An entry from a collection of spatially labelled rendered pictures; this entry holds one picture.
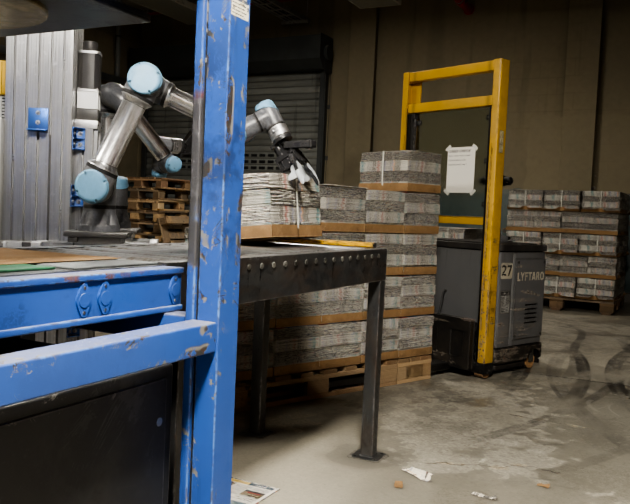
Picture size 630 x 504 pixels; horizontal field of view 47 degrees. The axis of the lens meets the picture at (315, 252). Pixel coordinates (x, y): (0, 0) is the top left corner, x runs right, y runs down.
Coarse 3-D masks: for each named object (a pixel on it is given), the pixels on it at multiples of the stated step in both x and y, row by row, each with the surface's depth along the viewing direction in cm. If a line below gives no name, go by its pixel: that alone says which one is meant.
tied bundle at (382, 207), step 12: (372, 192) 381; (384, 192) 387; (396, 192) 394; (372, 204) 383; (384, 204) 389; (396, 204) 394; (348, 216) 397; (372, 216) 383; (384, 216) 388; (396, 216) 394
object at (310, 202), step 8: (304, 184) 273; (312, 184) 277; (304, 192) 271; (312, 192) 277; (304, 200) 271; (312, 200) 277; (320, 200) 282; (304, 208) 272; (312, 208) 278; (304, 216) 272; (312, 216) 277; (304, 224) 271; (312, 224) 276; (272, 240) 278; (280, 240) 286
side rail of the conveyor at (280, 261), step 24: (168, 264) 161; (240, 264) 187; (264, 264) 198; (288, 264) 210; (312, 264) 223; (336, 264) 239; (360, 264) 257; (384, 264) 278; (240, 288) 188; (264, 288) 198; (288, 288) 211; (312, 288) 225
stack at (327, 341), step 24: (360, 240) 379; (384, 240) 391; (336, 288) 369; (360, 288) 380; (240, 312) 331; (288, 312) 350; (312, 312) 360; (336, 312) 370; (240, 336) 333; (288, 336) 351; (312, 336) 361; (336, 336) 371; (360, 336) 382; (384, 336) 394; (240, 360) 333; (288, 360) 352; (312, 360) 363; (384, 360) 399; (240, 384) 379; (288, 384) 372; (312, 384) 363; (384, 384) 397; (240, 408) 335
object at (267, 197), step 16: (256, 176) 251; (272, 176) 252; (256, 192) 252; (272, 192) 251; (288, 192) 261; (256, 208) 253; (272, 208) 252; (288, 208) 262; (256, 224) 252; (288, 224) 260; (256, 240) 262
